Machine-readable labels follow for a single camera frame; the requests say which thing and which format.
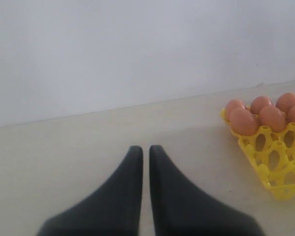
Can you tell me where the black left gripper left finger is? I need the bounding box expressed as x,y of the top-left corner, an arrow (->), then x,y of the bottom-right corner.
37,146 -> 143,236

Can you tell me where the yellow plastic egg tray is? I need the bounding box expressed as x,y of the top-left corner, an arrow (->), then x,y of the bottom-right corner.
231,122 -> 295,200

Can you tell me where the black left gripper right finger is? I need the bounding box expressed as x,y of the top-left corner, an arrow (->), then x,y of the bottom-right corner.
149,145 -> 264,236

